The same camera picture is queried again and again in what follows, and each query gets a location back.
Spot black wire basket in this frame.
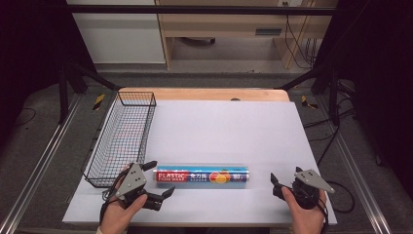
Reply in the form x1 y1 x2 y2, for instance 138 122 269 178
81 91 158 189

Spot dark curtain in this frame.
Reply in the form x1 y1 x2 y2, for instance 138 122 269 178
312 0 413 199

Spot person's right hand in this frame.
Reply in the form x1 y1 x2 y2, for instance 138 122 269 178
281 185 328 234

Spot black metal stand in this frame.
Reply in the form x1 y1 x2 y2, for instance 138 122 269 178
278 62 343 127
57 60 124 125

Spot hand-held gripper cable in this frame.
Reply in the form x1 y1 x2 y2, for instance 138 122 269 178
98 169 131 226
316 180 357 234

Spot right hand-held gripper cable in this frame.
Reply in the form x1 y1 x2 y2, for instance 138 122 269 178
316 180 357 234

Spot hanging black cables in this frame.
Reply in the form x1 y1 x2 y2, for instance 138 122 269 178
283 1 321 70

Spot white table mat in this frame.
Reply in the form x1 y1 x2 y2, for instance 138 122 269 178
62 99 338 227

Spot white cabinet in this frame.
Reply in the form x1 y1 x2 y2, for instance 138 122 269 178
66 0 167 65

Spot grey socket panel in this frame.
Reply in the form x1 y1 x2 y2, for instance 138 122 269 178
254 28 283 37

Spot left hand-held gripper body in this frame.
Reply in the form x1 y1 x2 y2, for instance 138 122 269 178
115 162 165 212

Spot wooden desk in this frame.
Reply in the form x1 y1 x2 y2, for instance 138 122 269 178
155 0 339 70

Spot aluminium frame rail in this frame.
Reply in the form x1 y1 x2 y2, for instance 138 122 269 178
314 95 394 234
0 92 84 234

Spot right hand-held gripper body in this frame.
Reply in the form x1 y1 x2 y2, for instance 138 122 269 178
272 169 336 211

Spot wooden table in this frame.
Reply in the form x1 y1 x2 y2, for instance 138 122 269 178
117 87 291 102

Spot person's left hand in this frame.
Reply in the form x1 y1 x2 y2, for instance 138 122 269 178
98 165 149 234

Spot black horizontal bar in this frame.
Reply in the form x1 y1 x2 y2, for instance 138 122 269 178
66 4 337 17

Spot blue plastic wrap box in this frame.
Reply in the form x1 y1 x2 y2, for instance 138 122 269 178
152 165 250 185

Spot yellow black tape marker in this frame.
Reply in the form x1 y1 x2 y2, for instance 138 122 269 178
92 93 107 112
300 95 319 111

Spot thin black floor cable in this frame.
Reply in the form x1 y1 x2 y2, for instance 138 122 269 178
14 106 38 128

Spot left hand-held gripper cable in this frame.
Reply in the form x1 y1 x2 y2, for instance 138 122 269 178
98 169 131 226

